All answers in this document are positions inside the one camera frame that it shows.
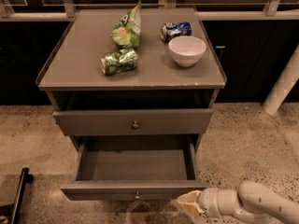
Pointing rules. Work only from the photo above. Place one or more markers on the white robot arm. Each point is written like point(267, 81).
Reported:
point(250, 160)

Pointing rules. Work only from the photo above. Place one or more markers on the blue soda can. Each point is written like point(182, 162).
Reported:
point(171, 30)

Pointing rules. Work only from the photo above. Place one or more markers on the grey drawer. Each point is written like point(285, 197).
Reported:
point(133, 174)
point(133, 122)

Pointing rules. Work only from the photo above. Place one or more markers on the green chip bag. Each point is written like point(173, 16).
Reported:
point(126, 33)

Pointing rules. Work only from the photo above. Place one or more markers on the white ceramic bowl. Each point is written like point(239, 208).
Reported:
point(186, 50)

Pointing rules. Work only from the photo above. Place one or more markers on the black object on floor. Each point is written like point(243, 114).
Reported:
point(10, 212)

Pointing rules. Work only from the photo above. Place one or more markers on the green crushed soda can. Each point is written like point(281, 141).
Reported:
point(119, 61)

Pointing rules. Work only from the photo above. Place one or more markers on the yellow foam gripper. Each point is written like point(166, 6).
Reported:
point(207, 202)

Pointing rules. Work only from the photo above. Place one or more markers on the grey drawer cabinet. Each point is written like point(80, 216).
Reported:
point(74, 79)

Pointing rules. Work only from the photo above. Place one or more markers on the metal window railing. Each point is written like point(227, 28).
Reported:
point(207, 10)

